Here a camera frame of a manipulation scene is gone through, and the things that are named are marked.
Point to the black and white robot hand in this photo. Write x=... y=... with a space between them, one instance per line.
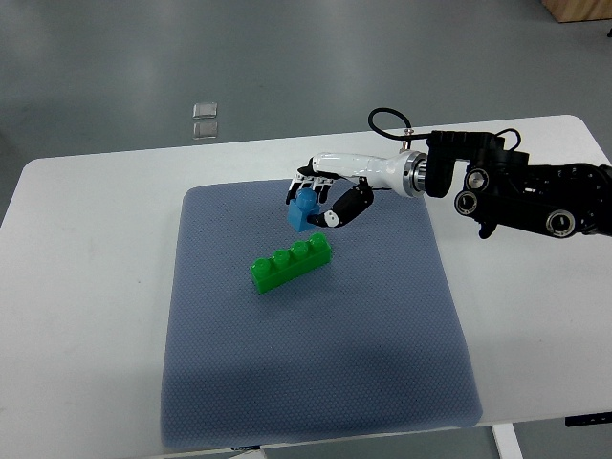
x=404 y=174

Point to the blue toy block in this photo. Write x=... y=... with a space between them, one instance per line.
x=301 y=207

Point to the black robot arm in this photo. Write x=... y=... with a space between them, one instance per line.
x=502 y=188

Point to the green four-stud toy block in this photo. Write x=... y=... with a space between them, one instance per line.
x=303 y=256

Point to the grey-blue textured mat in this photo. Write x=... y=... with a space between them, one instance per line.
x=369 y=343

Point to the upper metal floor plate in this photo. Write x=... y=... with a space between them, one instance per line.
x=204 y=110

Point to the wooden furniture corner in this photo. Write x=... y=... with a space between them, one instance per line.
x=566 y=11

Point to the white table leg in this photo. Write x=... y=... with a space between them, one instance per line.
x=506 y=441

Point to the black table control panel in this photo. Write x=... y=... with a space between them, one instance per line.
x=588 y=419

